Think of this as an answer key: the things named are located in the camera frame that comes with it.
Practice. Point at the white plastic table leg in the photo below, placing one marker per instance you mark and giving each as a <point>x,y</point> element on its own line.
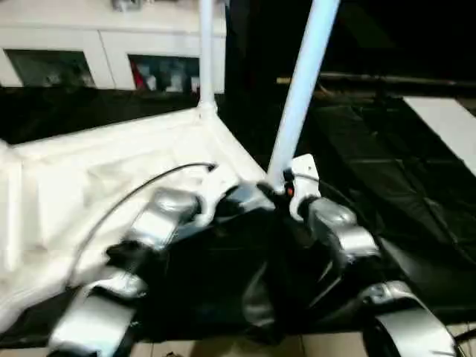
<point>207,56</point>
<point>301,93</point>

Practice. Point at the white plastic table top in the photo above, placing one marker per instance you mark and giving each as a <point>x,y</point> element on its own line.
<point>74,178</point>

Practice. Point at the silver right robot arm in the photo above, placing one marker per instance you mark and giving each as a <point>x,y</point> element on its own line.
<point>346,230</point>

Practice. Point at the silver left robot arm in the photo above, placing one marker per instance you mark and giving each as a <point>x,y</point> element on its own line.
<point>163,212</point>

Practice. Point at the black work mat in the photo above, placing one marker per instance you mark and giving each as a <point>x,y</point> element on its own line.
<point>390,186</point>

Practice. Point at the white mug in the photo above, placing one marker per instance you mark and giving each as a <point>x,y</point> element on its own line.
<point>194,82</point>
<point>150,82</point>

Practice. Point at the black case with yellow label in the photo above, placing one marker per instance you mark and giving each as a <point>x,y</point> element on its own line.
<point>256,44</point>

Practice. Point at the black metal rod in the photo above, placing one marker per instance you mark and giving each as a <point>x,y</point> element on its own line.
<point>390,80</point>

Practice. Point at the white flat board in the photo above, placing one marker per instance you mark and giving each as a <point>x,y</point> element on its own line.
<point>446,122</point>

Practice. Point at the white cabinet with glass doors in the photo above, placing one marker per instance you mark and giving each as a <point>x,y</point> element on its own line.
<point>111,37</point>

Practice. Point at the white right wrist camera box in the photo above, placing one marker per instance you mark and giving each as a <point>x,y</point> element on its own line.
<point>306,167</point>

